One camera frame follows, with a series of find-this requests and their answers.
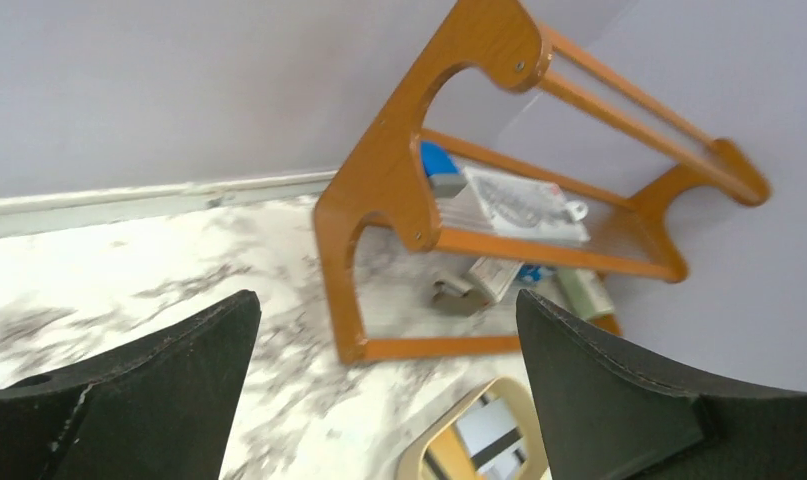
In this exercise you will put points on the cream oval tray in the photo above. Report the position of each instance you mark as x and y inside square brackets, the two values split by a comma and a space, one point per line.
[522, 406]

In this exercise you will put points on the orange wooden shelf rack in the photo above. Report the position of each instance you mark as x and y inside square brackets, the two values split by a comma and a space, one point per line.
[382, 182]

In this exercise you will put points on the grey card upper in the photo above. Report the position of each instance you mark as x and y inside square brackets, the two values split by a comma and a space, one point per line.
[491, 436]

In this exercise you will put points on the white printed flat package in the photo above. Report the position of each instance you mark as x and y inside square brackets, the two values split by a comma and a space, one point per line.
[524, 208]

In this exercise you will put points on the grey stapler box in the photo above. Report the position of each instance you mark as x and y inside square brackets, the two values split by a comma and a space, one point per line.
[493, 276]

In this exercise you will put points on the blue grey eraser block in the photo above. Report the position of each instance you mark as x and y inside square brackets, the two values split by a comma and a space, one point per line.
[444, 177]

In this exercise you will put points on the green white small box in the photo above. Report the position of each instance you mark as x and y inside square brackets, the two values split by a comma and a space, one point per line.
[585, 293]

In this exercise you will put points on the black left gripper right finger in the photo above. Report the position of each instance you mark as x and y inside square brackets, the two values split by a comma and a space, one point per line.
[611, 409]

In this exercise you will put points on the gold card with stripe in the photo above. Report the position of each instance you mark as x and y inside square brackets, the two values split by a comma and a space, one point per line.
[447, 458]

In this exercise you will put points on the olive tape dispenser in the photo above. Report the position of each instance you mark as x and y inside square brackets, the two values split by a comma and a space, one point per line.
[455, 295]

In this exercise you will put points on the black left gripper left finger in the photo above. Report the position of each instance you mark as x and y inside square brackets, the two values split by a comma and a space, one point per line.
[159, 407]

